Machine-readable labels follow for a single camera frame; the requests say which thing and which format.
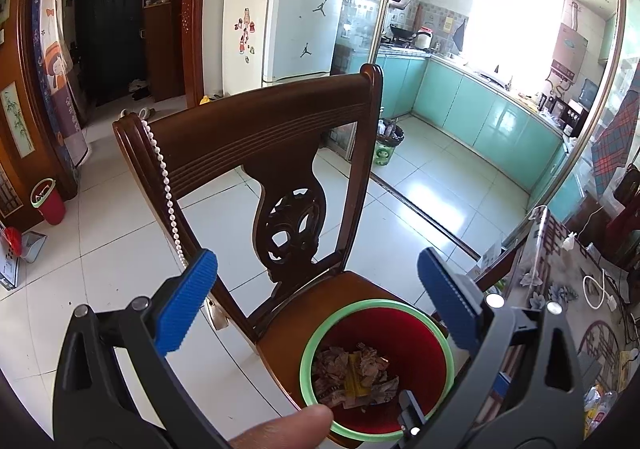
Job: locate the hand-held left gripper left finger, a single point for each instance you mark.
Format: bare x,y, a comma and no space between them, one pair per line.
185,304

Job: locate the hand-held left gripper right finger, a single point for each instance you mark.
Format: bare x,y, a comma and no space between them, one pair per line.
450,299

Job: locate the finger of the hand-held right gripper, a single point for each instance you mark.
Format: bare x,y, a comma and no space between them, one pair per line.
411,411

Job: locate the clear plastic wrapper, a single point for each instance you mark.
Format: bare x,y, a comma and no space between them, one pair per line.
385,388

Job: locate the red bin with green rim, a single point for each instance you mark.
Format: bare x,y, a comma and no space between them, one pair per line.
400,329

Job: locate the yellow snack wrapper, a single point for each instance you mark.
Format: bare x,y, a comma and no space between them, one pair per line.
359,374

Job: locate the pile of brown scraps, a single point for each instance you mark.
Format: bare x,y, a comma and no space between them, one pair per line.
330,369

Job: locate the green cartoon trash bin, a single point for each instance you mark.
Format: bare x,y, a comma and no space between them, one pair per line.
385,154

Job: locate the person's left hand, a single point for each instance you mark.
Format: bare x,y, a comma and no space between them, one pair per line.
290,426

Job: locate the floral tablecloth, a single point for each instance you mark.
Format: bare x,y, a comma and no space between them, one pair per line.
550,289

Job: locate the grey dustpan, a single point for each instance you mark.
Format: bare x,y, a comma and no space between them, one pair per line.
32,249

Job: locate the small red lidded bin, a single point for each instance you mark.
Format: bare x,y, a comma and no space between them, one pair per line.
50,209

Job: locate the dark wooden carved chair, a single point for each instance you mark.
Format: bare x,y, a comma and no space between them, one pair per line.
250,129

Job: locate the teal kitchen cabinets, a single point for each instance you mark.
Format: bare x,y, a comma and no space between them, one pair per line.
475,114

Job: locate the beige slipper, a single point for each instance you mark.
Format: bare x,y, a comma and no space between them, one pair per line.
147,111
126,113

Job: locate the black countertop appliance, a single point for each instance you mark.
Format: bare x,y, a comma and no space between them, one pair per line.
575,116

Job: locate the plaid cloth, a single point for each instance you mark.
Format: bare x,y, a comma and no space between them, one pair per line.
617,139

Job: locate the wooden shoe cabinet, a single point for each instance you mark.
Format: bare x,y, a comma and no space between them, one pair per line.
160,54

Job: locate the bamboo picture panel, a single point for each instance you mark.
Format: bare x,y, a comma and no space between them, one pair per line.
16,116

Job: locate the dark hanging apron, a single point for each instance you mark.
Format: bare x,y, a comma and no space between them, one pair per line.
459,35

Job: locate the black wok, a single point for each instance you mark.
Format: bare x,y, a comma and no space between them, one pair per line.
402,32

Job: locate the cartoon printed banner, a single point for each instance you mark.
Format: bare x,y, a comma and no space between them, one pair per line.
55,54

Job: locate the black entrance door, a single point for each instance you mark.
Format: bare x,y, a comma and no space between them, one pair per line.
110,19

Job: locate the glass sliding door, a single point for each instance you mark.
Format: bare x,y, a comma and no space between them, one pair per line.
365,4

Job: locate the white refrigerator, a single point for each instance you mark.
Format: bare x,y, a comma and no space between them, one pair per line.
290,4

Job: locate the wall water heater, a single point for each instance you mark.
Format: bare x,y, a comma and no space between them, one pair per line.
569,51

